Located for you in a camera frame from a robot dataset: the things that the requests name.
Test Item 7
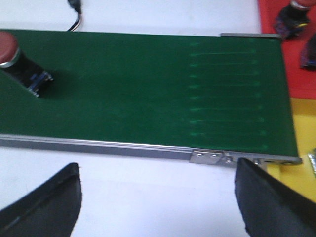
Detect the green conveyor belt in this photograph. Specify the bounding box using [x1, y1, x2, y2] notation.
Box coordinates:
[0, 30, 298, 156]

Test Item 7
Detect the red mushroom button yellow tab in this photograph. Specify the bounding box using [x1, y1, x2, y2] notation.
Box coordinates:
[274, 0, 316, 40]

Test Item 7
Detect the yellow plastic tray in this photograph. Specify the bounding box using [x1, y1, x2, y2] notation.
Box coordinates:
[268, 98, 316, 201]

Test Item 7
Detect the aluminium conveyor side rail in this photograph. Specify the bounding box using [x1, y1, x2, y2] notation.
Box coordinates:
[0, 134, 195, 160]

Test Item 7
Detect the yellow mushroom push button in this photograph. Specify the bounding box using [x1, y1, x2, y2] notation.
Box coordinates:
[307, 148, 316, 177]

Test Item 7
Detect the metal conveyor end bracket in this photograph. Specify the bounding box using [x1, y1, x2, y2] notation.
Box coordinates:
[189, 149, 303, 169]

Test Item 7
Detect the red plastic tray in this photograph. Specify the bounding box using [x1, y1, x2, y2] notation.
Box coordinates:
[258, 0, 316, 99]

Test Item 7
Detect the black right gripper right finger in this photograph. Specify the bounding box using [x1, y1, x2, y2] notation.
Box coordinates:
[235, 158, 316, 237]

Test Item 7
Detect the red button row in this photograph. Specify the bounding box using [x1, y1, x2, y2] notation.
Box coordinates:
[0, 31, 54, 98]

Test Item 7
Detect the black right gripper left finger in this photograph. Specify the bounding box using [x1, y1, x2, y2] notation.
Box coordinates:
[0, 163, 82, 237]

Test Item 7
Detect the red mushroom push button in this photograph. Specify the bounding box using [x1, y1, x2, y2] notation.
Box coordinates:
[300, 34, 316, 71]

